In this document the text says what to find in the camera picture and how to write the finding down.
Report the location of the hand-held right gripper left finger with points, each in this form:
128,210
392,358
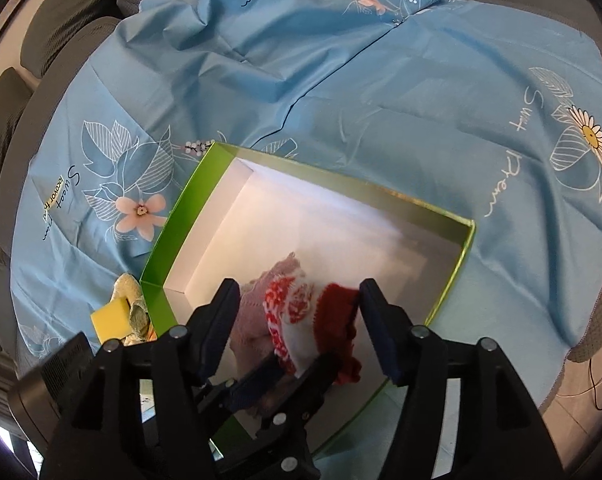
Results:
225,321

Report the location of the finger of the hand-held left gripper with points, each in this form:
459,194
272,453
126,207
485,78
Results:
253,385
301,400

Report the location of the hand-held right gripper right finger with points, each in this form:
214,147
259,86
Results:
382,332

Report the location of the pink knit sock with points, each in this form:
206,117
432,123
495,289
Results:
251,322

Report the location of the red white knit sock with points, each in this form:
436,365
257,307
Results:
301,320

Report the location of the green cardboard box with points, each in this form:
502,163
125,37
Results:
191,240

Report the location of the yellow sponge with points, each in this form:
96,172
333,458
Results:
110,321

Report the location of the beige white sock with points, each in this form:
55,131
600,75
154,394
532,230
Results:
138,310

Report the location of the blue floral bedsheet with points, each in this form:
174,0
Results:
381,110

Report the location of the grey sofa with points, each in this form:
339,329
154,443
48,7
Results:
66,45

